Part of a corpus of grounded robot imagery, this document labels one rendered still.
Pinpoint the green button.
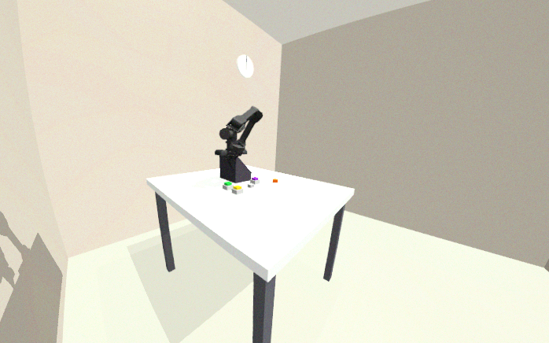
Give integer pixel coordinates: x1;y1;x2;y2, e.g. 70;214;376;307
223;182;234;191

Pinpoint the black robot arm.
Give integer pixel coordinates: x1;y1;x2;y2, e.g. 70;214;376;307
219;106;263;156

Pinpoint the yellow button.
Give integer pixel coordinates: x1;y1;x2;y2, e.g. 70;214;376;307
231;185;244;195

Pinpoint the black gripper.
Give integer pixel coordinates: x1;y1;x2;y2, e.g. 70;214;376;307
215;139;247;167

